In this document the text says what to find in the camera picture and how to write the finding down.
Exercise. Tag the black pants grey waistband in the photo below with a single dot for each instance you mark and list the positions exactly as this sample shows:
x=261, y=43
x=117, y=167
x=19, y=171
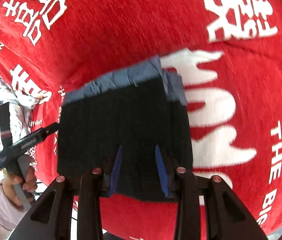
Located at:
x=139, y=111

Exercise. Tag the person's left hand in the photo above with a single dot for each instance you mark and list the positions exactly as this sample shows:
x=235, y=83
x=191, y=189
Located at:
x=8, y=183

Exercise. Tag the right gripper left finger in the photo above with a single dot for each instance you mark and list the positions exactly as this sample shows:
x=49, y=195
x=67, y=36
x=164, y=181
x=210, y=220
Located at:
x=51, y=215

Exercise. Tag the pile of clothes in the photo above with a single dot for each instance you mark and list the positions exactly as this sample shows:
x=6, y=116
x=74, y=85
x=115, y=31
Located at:
x=8, y=99

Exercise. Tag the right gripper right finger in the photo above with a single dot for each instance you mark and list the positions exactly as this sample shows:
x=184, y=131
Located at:
x=226, y=215

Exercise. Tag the red blanket white characters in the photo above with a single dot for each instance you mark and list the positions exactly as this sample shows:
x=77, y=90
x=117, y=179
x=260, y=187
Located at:
x=228, y=53

